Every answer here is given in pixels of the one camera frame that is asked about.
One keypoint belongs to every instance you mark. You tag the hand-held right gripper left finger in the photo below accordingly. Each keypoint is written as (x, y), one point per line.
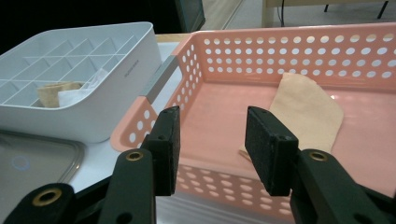
(166, 155)

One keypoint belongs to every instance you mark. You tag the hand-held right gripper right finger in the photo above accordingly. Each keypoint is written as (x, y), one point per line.
(271, 155)

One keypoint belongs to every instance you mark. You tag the beige sock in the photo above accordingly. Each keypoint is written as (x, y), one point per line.
(308, 112)
(51, 96)

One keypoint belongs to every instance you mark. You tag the pink perforated plastic basket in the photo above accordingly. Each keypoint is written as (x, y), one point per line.
(218, 124)

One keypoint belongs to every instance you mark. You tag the white compartment storage box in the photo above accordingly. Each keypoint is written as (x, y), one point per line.
(109, 112)

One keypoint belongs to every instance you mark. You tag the silver metal tray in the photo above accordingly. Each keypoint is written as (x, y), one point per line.
(37, 174)

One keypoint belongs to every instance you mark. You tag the white table cover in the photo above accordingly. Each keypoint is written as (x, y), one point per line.
(93, 165)

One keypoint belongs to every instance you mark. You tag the dark cabinet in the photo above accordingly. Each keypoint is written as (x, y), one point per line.
(190, 14)

